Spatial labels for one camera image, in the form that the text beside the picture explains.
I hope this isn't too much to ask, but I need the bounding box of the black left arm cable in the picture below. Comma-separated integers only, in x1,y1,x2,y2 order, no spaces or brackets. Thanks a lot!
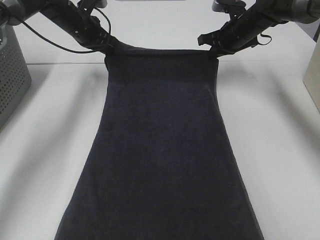
19,7,112,55

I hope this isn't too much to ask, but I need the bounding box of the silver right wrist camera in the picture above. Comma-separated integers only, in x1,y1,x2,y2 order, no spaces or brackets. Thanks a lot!
211,0,247,14

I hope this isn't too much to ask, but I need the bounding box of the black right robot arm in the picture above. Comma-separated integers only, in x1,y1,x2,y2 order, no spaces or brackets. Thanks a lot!
197,0,320,58

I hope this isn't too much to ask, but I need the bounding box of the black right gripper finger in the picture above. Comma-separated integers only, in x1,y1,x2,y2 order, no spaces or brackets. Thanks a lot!
208,48,217,60

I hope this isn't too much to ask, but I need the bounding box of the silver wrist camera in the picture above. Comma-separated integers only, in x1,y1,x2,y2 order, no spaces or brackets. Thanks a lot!
211,0,247,14
77,0,108,9

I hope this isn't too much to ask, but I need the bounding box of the grey perforated laundry basket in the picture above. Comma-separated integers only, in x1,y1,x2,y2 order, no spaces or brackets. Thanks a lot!
0,25,32,128

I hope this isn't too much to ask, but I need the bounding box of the beige box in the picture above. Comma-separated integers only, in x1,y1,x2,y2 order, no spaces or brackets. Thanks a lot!
303,28,320,112

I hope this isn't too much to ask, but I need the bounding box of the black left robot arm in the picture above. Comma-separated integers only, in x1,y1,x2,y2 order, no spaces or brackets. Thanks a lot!
0,0,117,55

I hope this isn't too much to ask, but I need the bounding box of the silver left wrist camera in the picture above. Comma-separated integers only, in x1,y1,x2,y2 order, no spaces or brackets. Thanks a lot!
77,0,108,9

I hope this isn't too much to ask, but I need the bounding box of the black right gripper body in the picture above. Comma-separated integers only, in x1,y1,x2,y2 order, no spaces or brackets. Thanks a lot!
197,14,260,57

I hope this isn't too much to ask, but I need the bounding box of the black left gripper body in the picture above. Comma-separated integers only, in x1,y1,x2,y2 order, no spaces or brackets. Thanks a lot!
68,9,115,54

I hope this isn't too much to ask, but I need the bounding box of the dark navy towel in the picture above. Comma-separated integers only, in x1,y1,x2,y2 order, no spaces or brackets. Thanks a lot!
55,42,263,240

